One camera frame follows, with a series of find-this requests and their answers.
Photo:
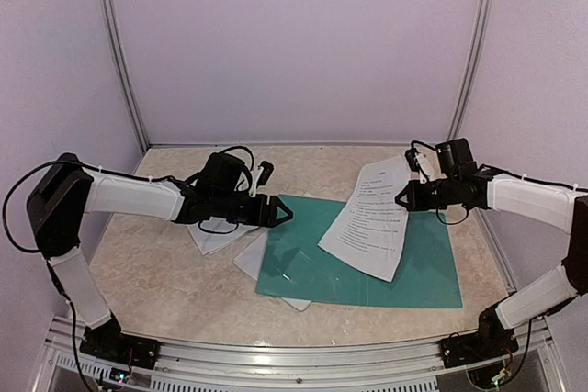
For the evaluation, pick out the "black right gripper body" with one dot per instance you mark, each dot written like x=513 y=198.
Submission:
x=446 y=196

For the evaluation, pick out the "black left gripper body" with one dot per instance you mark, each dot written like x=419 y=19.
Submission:
x=226 y=208

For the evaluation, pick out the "white Chinese agreement sheet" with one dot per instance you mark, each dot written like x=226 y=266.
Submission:
x=368 y=234

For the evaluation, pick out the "white printed top sheet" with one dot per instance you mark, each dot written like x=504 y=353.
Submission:
x=250 y=260

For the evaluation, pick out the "green file folder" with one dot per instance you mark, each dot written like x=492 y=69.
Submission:
x=324 y=255

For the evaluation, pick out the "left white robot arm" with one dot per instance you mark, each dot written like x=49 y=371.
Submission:
x=70 y=190

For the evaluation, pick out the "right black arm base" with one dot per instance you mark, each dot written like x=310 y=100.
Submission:
x=490 y=340

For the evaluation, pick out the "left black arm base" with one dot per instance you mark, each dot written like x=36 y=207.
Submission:
x=108 y=342

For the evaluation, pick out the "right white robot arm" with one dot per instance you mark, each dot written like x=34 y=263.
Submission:
x=540 y=226

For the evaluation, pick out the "white paper stack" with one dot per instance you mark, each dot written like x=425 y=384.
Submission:
x=216 y=236

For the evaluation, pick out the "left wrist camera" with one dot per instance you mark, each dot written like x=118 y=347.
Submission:
x=260 y=176

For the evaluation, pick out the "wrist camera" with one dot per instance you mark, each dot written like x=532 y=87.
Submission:
x=418 y=161
x=260 y=176

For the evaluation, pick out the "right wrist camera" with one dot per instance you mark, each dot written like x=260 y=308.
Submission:
x=418 y=161

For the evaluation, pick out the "aluminium front rail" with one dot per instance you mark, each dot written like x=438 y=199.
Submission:
x=416 y=365

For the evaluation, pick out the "left aluminium corner post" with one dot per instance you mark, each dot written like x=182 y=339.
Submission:
x=123 y=74

